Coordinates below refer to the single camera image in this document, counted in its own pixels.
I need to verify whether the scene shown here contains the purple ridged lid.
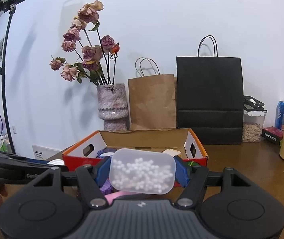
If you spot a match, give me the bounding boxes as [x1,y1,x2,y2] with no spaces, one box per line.
[100,180,113,195]

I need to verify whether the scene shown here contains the red cardboard box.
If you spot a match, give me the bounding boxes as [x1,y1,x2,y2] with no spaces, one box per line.
[62,128,209,171]

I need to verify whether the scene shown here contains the brown paper bag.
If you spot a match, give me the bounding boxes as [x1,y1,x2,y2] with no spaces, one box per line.
[128,57,177,130]

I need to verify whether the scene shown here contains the white cube power adapter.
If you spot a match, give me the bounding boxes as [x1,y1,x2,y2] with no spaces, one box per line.
[162,149,182,158]

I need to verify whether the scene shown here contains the blue rimmed round container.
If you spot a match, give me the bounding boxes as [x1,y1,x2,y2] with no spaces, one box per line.
[96,148,117,159]

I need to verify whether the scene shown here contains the clear box of white beads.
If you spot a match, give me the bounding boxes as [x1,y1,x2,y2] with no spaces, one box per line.
[109,148,176,195]

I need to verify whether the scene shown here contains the purple ceramic vase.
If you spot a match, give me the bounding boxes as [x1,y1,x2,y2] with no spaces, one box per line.
[96,83,129,131]

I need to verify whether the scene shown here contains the blue drink can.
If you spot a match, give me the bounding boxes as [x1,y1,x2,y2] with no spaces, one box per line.
[274,101,284,131]

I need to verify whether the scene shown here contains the black paper bag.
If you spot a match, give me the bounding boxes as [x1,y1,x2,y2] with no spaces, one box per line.
[177,35,244,145]

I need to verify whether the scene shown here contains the studio light on stand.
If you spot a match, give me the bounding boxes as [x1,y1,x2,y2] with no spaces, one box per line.
[0,0,25,154]

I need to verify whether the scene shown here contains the clear seed container black lid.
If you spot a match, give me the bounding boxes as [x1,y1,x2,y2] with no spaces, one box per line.
[241,96,267,142]

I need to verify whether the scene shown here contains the white panel against wall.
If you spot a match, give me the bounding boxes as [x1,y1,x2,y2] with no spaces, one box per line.
[32,145,62,161]

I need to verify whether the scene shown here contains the dried pink roses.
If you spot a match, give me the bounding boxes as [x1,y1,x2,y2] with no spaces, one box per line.
[49,0,120,86]

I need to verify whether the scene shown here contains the dark red book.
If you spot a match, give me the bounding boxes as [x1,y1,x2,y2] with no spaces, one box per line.
[261,126,284,146]

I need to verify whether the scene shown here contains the pink handled black brush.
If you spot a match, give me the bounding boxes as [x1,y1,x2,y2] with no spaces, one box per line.
[105,191,142,205]

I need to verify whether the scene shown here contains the small white round cap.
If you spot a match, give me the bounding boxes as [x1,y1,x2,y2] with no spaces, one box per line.
[47,159,65,166]

